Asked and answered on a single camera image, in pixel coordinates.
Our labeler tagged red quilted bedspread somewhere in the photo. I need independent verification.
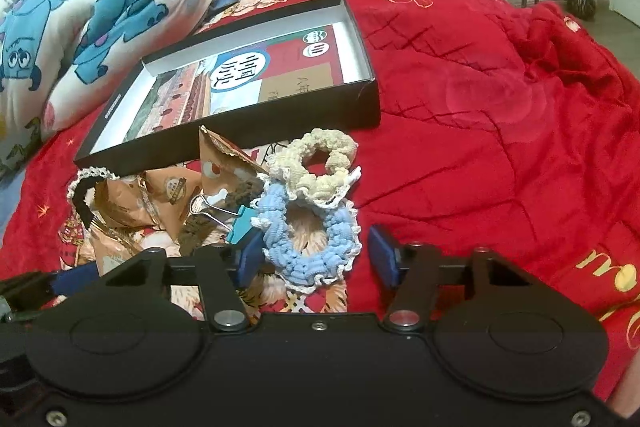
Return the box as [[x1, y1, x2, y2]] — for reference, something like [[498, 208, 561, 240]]
[[0, 0, 640, 400]]

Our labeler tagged cream knitted scrunchie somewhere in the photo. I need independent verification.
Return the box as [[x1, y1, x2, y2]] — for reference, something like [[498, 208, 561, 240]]
[[266, 128, 361, 209]]

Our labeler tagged Chinese history textbook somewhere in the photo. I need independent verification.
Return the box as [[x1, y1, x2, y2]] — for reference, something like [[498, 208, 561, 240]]
[[124, 25, 343, 141]]

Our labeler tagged brown knitted scrunchie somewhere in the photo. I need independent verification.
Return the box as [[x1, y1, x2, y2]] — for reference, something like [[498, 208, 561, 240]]
[[177, 178, 265, 257]]

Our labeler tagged light blue knitted scrunchie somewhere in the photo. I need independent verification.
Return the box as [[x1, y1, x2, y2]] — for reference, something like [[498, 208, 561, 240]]
[[252, 180, 362, 294]]

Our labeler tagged black white-trimmed scrunchie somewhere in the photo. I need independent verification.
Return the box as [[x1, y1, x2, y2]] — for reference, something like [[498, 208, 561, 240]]
[[66, 167, 118, 230]]

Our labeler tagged dark patterned ball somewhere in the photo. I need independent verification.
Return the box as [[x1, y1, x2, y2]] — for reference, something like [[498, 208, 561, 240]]
[[566, 0, 598, 20]]

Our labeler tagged brown chocolate snack packet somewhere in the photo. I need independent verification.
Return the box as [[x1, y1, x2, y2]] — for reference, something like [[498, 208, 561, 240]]
[[198, 126, 266, 211]]

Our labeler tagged monster cartoon white duvet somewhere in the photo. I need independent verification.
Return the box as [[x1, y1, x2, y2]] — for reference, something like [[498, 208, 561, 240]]
[[1, 0, 238, 176]]

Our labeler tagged blue binder clip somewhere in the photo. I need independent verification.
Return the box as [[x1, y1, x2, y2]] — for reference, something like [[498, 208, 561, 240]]
[[189, 194, 256, 245]]

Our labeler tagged black shallow cardboard box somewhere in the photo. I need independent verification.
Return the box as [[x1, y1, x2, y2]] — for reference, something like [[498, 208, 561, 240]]
[[75, 0, 380, 176]]

